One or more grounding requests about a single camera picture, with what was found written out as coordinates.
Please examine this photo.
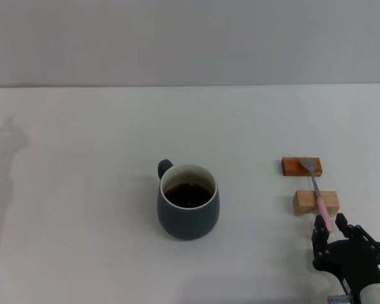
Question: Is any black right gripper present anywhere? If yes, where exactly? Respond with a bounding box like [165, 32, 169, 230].
[312, 212, 380, 297]

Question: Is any pink handled metal spoon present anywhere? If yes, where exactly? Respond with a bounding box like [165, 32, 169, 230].
[299, 158, 335, 234]

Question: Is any dark grey ceramic cup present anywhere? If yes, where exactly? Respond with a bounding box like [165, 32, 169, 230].
[156, 158, 220, 241]

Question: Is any light wooden arch block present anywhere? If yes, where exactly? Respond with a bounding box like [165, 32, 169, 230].
[292, 190, 340, 217]

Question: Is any dark orange wooden block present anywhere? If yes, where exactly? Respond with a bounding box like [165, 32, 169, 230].
[281, 156, 323, 177]

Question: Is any dark brown coffee liquid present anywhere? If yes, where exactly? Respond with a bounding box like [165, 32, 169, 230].
[163, 182, 215, 208]

